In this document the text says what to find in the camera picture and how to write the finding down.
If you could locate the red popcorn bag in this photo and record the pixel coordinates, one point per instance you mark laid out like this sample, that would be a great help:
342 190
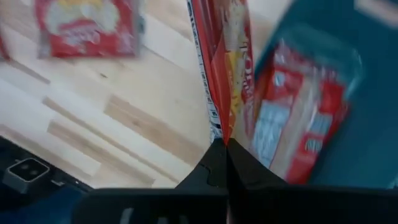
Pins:
295 118
224 77
87 34

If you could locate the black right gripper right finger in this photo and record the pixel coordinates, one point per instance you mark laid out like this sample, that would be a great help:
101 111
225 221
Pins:
245 174

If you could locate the grey square camera box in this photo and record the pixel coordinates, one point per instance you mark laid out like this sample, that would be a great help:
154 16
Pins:
26 174

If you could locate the blue plastic basket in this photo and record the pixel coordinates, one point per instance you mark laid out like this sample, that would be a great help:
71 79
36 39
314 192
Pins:
373 109

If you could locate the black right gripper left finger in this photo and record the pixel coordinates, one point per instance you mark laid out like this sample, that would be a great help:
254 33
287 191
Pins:
214 174

